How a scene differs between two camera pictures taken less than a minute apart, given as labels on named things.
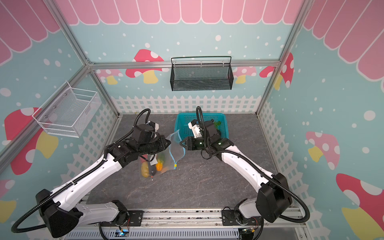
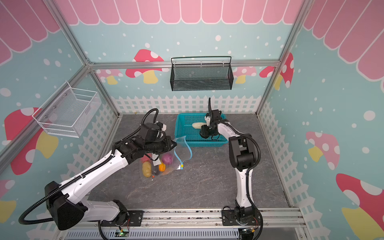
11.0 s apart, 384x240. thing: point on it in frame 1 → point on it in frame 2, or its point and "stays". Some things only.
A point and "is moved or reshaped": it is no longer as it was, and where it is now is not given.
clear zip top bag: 150,165 is moved or reshaped
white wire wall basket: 69,112 stays
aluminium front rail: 203,216 stays
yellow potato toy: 145,169 stays
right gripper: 189,143 → 205,131
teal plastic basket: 183,119 stays
